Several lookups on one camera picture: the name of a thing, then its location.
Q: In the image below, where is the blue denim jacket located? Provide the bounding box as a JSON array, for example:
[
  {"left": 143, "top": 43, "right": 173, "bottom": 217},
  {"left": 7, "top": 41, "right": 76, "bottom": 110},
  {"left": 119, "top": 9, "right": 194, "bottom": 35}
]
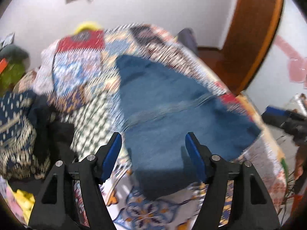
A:
[{"left": 116, "top": 55, "right": 260, "bottom": 199}]

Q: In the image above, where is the black folded garment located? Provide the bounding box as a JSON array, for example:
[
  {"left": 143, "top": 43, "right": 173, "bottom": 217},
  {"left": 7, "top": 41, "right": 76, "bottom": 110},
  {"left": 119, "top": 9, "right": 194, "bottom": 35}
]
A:
[{"left": 8, "top": 96, "right": 78, "bottom": 196}]

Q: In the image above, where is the yellow garment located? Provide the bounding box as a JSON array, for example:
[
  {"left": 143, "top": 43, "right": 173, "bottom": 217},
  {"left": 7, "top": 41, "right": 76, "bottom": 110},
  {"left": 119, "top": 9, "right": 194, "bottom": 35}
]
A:
[{"left": 12, "top": 190, "right": 35, "bottom": 224}]

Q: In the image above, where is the navy patterned folded garment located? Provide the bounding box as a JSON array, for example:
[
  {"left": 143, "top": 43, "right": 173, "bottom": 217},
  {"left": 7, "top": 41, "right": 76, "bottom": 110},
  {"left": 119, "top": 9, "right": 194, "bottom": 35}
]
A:
[{"left": 1, "top": 90, "right": 50, "bottom": 180}]

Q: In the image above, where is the patchwork patterned quilt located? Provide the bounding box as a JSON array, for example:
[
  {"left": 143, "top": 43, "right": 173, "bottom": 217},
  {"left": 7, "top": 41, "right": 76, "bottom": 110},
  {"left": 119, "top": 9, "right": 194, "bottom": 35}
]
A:
[{"left": 32, "top": 23, "right": 286, "bottom": 229}]

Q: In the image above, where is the grey purple backpack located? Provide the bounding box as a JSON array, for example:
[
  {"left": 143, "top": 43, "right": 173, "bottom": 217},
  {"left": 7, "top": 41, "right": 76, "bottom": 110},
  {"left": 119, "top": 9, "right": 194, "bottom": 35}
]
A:
[{"left": 177, "top": 28, "right": 198, "bottom": 56}]

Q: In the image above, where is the orange box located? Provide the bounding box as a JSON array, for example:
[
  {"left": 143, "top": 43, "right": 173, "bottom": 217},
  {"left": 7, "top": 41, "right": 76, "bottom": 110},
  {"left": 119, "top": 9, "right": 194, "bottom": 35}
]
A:
[{"left": 0, "top": 58, "right": 8, "bottom": 74}]

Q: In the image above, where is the yellow rounded chair back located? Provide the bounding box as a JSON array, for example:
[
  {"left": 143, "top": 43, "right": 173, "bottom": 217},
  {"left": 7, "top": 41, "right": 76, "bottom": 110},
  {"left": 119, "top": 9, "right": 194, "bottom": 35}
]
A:
[{"left": 73, "top": 21, "right": 103, "bottom": 35}]

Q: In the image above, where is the wooden door frame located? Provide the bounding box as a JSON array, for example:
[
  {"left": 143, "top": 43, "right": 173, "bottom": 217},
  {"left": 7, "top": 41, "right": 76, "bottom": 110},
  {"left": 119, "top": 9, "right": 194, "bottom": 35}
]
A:
[{"left": 221, "top": 0, "right": 284, "bottom": 94}]

